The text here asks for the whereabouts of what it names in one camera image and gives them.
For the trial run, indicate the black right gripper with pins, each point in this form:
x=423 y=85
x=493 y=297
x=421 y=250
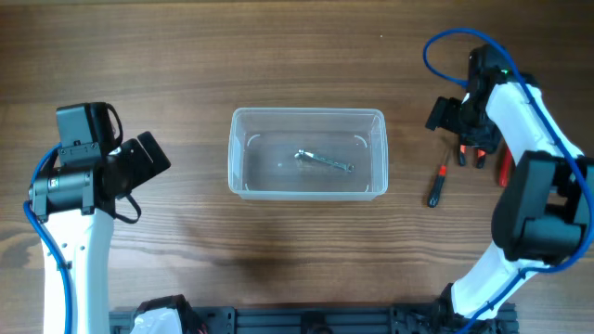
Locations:
x=443 y=114

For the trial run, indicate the red handled cutters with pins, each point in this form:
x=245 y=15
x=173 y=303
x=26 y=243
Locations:
x=505 y=166

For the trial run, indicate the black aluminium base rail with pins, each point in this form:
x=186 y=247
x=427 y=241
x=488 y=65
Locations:
x=397 y=319

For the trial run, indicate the silver wrench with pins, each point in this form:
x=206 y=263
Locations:
x=303 y=154

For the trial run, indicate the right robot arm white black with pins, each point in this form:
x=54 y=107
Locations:
x=543 y=221

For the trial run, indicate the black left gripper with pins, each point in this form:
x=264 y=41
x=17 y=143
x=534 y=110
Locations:
x=142 y=160

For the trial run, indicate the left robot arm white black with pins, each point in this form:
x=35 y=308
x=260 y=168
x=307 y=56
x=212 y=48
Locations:
x=73 y=211

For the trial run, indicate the clear plastic container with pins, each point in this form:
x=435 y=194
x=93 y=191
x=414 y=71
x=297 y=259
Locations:
x=325 y=154

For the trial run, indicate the black red screwdriver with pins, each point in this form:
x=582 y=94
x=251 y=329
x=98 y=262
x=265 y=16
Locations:
x=438 y=183

